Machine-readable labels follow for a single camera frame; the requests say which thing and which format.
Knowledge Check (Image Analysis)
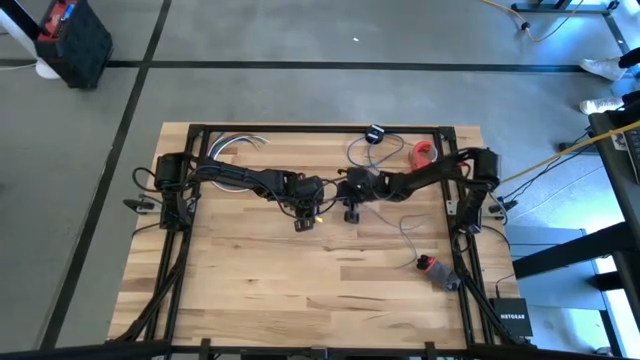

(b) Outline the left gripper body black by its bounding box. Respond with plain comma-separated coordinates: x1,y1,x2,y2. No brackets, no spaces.
285,172,327,214

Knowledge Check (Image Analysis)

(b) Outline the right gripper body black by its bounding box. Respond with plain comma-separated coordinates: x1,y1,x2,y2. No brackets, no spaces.
344,167,385,206

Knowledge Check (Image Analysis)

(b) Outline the red tape dispenser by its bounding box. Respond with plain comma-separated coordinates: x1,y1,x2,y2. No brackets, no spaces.
408,140,439,171

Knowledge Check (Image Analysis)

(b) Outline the red grey cylindrical object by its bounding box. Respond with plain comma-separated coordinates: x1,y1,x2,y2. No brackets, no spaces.
415,253,462,293

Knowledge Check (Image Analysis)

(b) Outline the black overhead beam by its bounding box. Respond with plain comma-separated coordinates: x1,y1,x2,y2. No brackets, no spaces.
512,219,640,281

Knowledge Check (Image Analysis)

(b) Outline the black stand foot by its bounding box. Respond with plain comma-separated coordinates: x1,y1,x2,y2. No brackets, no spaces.
509,0,621,16

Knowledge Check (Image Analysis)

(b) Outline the black bin red top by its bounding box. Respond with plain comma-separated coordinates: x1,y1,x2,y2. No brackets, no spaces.
33,0,114,90

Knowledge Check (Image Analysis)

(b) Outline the short blue cable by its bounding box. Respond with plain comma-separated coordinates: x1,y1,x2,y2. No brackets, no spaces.
346,133,407,172

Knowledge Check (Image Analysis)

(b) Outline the black table edge rail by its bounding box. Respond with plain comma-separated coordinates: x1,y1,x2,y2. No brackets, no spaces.
112,123,506,351

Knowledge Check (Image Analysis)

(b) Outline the dark blue cable black plug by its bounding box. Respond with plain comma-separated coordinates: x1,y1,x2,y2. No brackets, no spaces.
212,134,259,161

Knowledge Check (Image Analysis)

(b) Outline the yellow hanging cord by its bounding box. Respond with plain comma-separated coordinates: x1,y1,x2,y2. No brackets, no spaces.
499,119,640,186

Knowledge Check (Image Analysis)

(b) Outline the yellow floor cord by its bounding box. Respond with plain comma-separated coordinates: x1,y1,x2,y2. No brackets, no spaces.
480,0,586,44

